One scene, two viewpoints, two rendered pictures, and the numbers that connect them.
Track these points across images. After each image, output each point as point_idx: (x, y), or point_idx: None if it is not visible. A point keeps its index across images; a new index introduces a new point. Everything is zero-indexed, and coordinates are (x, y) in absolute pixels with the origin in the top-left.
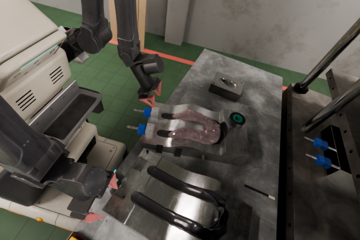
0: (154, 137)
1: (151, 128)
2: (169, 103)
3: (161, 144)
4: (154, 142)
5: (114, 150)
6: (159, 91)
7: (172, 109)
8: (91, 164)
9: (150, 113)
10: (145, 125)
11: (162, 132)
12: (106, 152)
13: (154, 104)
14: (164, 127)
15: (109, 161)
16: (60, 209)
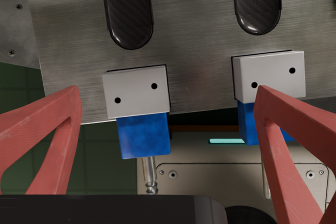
0: (296, 39)
1: (277, 68)
2: (2, 38)
3: None
4: (328, 25)
5: (167, 167)
6: (58, 106)
7: None
8: (218, 199)
9: (165, 111)
10: (249, 107)
11: (245, 7)
12: (180, 182)
13: (294, 98)
14: (213, 1)
15: (199, 164)
16: (319, 205)
